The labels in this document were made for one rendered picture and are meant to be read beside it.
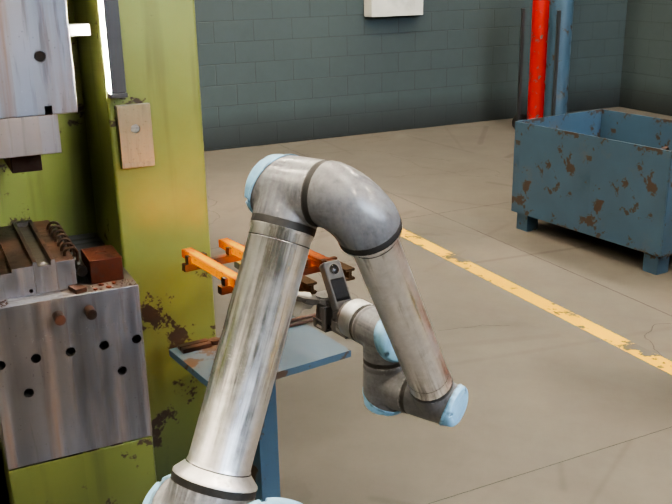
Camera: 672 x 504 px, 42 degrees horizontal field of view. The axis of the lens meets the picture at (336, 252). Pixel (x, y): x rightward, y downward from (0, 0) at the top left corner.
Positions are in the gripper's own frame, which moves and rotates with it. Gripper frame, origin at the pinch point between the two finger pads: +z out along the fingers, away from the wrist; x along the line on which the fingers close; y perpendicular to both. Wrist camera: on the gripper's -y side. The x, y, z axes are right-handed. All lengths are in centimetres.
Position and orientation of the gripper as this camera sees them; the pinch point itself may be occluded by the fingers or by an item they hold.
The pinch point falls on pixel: (305, 283)
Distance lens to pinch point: 211.4
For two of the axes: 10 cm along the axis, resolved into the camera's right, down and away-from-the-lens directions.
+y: 0.2, 9.5, 3.1
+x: 8.3, -1.9, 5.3
